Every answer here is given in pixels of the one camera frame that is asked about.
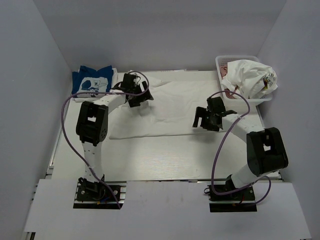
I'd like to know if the white t shirt red print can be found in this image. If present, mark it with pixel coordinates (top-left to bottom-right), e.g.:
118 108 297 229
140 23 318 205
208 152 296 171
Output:
108 76 219 140

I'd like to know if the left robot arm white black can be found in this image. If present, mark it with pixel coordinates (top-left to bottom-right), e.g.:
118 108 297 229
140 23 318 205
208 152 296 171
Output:
76 71 154 191

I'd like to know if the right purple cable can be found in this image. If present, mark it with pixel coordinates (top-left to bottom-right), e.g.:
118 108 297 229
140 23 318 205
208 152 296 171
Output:
206 90 272 206

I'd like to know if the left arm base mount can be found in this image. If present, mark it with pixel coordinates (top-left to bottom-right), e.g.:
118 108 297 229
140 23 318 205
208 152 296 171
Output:
73 182 127 210

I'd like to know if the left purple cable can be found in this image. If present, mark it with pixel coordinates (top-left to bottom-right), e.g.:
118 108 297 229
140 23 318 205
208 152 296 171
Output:
61 71 151 209

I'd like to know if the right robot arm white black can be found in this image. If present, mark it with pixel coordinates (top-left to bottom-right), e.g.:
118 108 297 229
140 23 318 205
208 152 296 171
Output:
192 97 289 196

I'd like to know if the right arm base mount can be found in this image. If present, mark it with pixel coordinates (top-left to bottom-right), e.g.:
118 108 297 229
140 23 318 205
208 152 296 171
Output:
203 185 257 213

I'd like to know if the white t shirt black lettering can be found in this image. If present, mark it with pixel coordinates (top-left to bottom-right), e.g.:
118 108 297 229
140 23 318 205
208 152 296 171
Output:
221 59 278 99

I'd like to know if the white plastic basket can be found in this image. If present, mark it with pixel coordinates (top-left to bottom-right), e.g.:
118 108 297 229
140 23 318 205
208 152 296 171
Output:
215 55 273 106

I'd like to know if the pink t shirt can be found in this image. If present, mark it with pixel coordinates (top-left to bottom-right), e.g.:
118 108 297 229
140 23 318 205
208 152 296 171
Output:
219 64 235 99

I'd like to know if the folded blue t shirt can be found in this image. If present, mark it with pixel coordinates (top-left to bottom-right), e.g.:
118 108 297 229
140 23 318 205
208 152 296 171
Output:
71 65 118 98

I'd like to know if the purple cable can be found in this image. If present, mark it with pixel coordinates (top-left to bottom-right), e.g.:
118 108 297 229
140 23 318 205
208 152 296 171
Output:
61 71 151 209
206 90 272 206

